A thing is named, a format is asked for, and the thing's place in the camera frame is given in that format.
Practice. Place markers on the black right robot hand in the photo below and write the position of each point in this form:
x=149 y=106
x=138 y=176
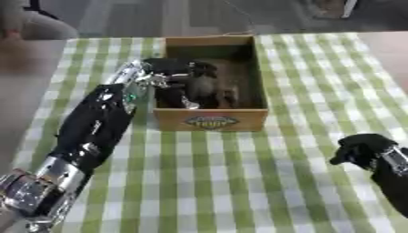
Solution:
x=365 y=148

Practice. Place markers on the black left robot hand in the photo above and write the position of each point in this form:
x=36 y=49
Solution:
x=166 y=66

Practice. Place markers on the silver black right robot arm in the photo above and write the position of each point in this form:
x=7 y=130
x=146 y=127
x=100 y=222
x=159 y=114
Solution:
x=394 y=185

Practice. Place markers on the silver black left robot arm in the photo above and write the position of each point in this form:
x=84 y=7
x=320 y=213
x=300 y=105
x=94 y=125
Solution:
x=94 y=124

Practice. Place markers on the tan cardboard box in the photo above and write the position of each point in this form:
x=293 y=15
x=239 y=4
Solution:
x=210 y=121

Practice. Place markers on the person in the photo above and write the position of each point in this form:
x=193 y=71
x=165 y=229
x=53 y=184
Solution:
x=45 y=27

